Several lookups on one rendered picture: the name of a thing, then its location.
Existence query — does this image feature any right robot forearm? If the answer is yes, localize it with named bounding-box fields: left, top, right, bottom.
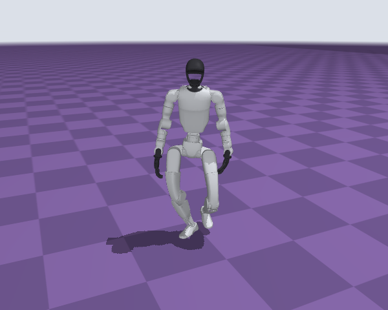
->
left=154, top=119, right=167, bottom=155

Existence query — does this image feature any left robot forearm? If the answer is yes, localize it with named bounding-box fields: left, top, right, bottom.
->
left=220, top=120, right=233, bottom=156

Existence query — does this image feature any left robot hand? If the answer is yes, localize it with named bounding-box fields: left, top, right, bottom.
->
left=217, top=150, right=232, bottom=174

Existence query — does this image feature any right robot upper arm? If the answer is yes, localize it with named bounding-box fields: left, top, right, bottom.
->
left=161, top=89, right=180, bottom=129

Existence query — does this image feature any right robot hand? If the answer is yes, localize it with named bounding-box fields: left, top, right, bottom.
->
left=154, top=149, right=163, bottom=178

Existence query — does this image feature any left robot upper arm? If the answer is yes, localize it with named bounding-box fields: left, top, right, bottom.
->
left=210, top=90, right=227, bottom=130

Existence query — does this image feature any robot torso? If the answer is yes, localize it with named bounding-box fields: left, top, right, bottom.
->
left=178, top=85, right=211, bottom=158

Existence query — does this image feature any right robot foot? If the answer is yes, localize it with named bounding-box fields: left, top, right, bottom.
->
left=179, top=222, right=199, bottom=239

